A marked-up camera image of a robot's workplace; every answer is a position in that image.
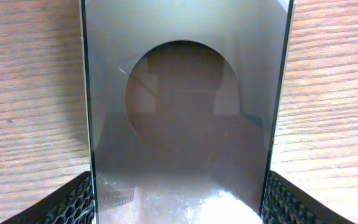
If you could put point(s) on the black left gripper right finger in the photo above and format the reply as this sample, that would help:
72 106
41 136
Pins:
283 202

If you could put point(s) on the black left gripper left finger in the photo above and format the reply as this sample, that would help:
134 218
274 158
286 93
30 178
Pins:
73 203

